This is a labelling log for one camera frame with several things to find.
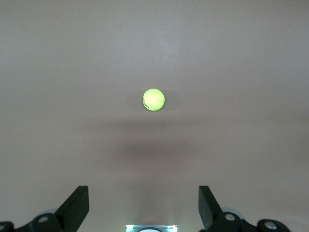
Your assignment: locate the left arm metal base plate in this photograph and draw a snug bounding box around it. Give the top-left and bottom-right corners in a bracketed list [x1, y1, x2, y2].
[125, 224, 178, 232]

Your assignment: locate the yellow-green tennis ball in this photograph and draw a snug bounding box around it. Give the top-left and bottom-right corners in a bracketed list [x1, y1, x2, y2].
[142, 88, 166, 112]

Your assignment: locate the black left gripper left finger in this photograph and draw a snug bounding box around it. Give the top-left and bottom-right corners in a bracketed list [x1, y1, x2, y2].
[0, 185, 90, 232]

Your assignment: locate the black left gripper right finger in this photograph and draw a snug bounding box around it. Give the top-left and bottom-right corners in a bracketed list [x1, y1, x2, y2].
[198, 185, 290, 232]

